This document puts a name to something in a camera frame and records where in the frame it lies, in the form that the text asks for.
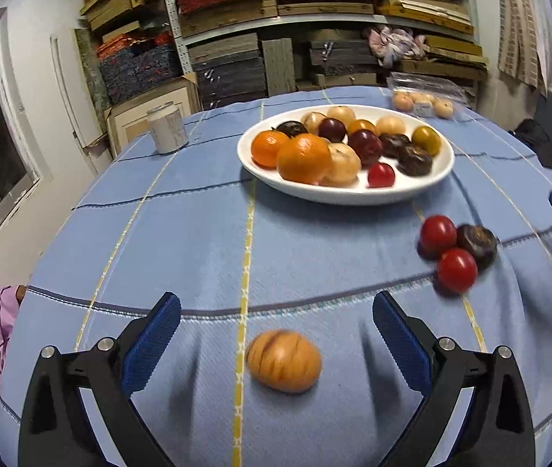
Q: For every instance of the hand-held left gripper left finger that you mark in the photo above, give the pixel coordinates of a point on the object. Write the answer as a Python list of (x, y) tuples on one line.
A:
[(152, 345)]

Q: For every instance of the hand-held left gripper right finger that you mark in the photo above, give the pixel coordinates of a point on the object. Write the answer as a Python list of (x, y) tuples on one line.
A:
[(402, 345)]

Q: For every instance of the red cherry tomato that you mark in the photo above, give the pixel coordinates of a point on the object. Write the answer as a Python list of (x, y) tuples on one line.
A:
[(457, 269), (438, 232), (381, 175)]

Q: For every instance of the dark brown mangosteen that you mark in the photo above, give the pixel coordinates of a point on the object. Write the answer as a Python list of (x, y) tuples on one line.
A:
[(291, 129), (393, 145), (414, 160), (479, 241)]

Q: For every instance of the yellow-green orange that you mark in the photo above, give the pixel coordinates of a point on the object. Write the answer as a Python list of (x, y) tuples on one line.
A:
[(428, 140)]

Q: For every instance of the white oval plate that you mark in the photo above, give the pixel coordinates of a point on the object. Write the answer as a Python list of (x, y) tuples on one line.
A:
[(334, 194)]

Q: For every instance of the large dark red plum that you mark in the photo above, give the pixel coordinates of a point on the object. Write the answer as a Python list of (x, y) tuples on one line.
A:
[(365, 147)]

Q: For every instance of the small dark red plum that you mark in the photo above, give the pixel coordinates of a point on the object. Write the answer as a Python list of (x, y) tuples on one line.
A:
[(332, 129)]

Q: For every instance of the speckled tan pear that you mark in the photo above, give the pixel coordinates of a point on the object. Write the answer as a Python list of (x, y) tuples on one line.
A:
[(340, 114), (313, 121)]

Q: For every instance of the black jacket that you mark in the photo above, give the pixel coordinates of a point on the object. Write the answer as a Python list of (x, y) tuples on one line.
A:
[(531, 134)]

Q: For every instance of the blue striped tablecloth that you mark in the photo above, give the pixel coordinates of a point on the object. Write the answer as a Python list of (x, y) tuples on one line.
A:
[(183, 233)]

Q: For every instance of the pale tangerine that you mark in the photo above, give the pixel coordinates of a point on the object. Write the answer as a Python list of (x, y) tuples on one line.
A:
[(403, 101), (443, 107), (423, 99)]

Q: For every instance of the checked hanging cloth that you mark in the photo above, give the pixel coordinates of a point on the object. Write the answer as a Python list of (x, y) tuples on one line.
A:
[(519, 34)]

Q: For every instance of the clear plastic clamshell box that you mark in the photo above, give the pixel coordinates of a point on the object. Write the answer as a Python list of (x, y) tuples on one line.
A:
[(422, 82)]

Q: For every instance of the white cup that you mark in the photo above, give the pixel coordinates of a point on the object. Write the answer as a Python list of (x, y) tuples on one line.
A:
[(167, 129)]

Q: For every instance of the pink cloth bundle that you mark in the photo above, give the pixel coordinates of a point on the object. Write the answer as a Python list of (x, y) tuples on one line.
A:
[(393, 44)]

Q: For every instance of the mottled green board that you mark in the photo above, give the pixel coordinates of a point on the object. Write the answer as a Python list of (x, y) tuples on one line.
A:
[(88, 68)]

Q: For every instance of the white metal shelf rack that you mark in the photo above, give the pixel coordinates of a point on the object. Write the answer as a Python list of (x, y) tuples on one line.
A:
[(171, 5)]

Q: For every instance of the white wall conduit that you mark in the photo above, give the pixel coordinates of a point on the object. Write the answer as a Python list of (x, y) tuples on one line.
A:
[(62, 82)]

